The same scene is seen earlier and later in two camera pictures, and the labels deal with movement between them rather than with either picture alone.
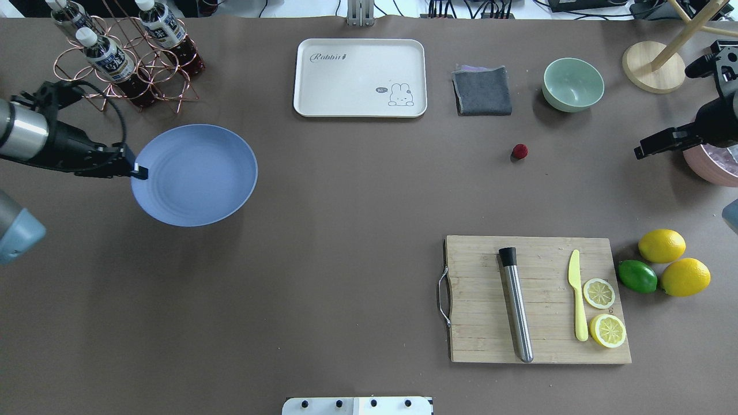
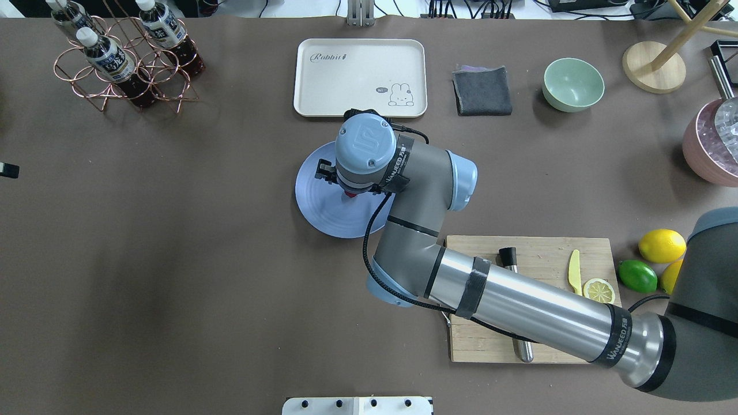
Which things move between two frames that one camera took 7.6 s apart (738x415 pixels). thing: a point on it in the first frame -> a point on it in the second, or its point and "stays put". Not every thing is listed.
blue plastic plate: [198, 175] -> [328, 210]
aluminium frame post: [360, 13] stays put
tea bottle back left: [70, 15] stays put
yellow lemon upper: [662, 246] stays put
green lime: [637, 276] stays put
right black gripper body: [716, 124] -> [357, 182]
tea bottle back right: [162, 30] stays put
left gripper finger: [105, 166] -> [10, 170]
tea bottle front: [110, 64] stays put
